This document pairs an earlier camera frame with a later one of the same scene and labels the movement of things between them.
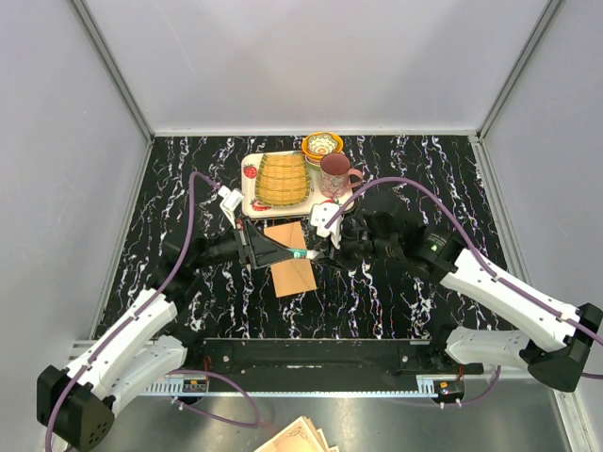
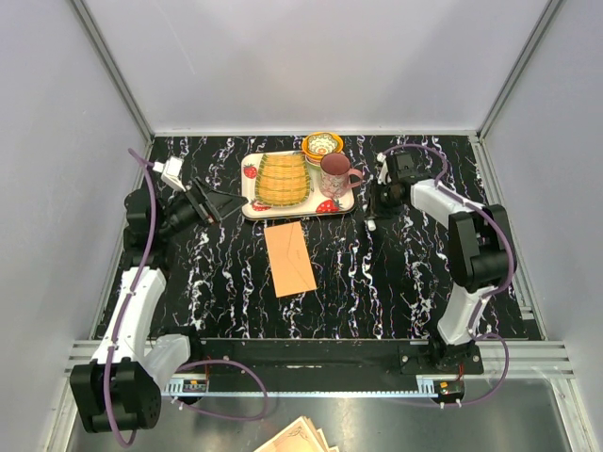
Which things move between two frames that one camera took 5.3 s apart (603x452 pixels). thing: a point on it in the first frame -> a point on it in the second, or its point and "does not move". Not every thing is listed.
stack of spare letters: (299, 436) does not move
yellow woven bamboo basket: (283, 180) does not move
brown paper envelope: (294, 276) does not move
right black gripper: (334, 260) -> (377, 210)
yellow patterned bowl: (320, 144) does not move
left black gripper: (256, 250) -> (210, 206)
